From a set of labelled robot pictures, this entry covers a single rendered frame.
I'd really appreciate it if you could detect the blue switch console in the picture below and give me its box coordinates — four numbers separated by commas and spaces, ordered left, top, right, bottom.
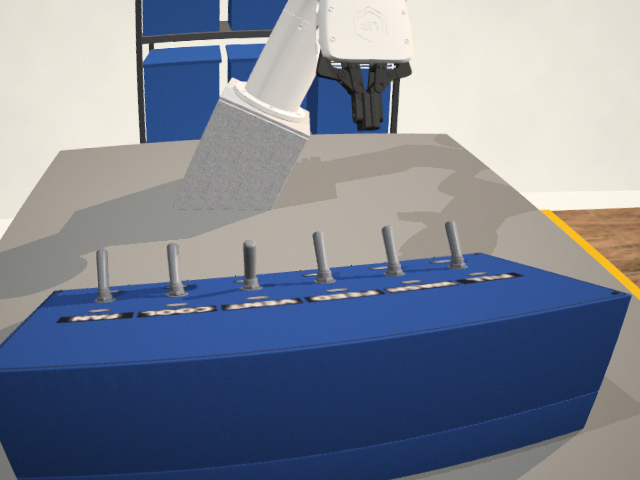
0, 221, 632, 480

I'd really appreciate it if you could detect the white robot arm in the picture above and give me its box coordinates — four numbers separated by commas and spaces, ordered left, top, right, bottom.
233, 0, 317, 122

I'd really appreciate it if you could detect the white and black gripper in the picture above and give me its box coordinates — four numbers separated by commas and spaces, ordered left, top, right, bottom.
315, 0, 413, 131

